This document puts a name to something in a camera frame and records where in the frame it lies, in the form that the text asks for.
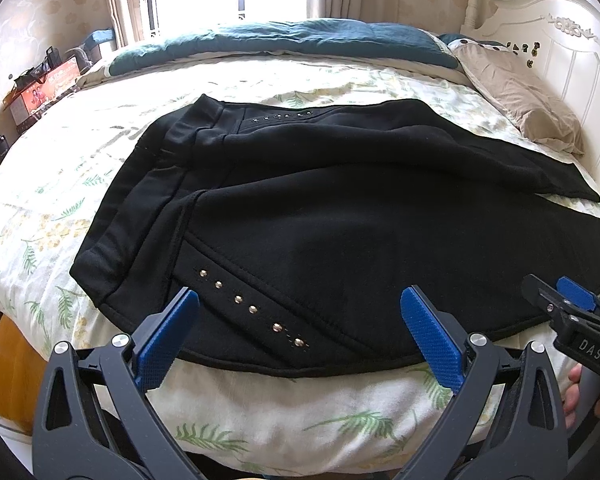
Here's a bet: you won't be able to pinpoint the floral white bed sheet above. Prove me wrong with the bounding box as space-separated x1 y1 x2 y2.
0 58 600 476

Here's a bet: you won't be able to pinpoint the white carved headboard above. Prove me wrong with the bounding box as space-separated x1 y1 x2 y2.
460 0 600 187

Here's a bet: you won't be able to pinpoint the beige pillow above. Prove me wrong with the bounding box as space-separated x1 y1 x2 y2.
449 38 584 156

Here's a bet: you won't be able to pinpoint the black studded pants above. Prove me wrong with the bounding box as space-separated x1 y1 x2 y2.
70 96 600 377

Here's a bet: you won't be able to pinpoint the person right hand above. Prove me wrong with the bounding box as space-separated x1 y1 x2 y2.
562 364 600 429

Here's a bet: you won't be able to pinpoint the red printed box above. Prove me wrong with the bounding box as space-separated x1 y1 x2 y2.
3 56 80 134

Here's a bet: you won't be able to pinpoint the dark teal blanket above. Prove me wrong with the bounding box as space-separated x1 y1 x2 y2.
108 18 458 76

